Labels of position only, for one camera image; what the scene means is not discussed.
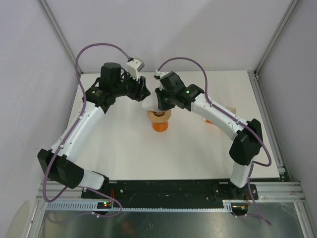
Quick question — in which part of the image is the white paper coffee filter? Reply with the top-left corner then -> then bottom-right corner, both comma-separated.
142,95 -> 161,112

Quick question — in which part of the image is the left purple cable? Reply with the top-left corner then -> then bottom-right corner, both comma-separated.
43,43 -> 132,224

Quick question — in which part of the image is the right aluminium frame post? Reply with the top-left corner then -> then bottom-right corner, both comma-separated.
254,0 -> 302,75

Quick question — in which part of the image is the right aluminium table rail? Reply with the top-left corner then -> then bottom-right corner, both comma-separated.
247,70 -> 291,182

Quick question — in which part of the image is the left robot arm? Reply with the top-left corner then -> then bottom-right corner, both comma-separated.
38,58 -> 150,198

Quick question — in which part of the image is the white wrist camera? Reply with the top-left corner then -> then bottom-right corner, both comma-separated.
126,58 -> 145,79
154,70 -> 168,90

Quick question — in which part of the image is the left aluminium frame post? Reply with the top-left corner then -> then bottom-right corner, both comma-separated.
36,0 -> 76,67

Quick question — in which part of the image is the grey slotted cable duct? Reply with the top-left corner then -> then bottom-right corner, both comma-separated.
45,200 -> 232,212

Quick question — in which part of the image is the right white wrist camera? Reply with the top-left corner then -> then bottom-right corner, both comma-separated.
154,70 -> 168,90

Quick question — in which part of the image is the orange coffee filter packet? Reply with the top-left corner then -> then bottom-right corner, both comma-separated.
203,106 -> 237,124

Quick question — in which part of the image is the wooden dripper collar ring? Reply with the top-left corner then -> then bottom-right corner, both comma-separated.
146,110 -> 172,123

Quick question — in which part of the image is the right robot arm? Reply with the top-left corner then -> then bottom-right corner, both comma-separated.
154,71 -> 263,199

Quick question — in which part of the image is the front aluminium frame beam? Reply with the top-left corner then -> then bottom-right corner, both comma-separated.
36,181 -> 306,202

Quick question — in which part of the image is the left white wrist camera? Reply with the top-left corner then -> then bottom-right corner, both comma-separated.
126,58 -> 145,79

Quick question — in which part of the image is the aluminium frame post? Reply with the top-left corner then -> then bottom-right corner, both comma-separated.
254,0 -> 302,75
36,0 -> 76,67

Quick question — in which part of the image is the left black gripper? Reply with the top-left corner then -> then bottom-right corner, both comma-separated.
112,69 -> 150,102

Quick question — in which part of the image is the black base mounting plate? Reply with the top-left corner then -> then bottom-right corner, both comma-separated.
81,178 -> 259,209

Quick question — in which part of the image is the orange glass carafe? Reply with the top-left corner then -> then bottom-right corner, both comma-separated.
152,121 -> 169,132

